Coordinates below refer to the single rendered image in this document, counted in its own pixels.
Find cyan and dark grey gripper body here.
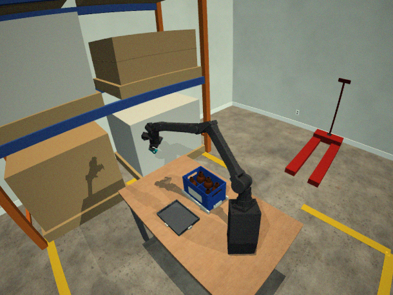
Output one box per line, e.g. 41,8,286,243
149,136,163,151

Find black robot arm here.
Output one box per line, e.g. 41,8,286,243
141,120,256,213

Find blue bottle crate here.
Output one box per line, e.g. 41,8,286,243
182,166,226,211

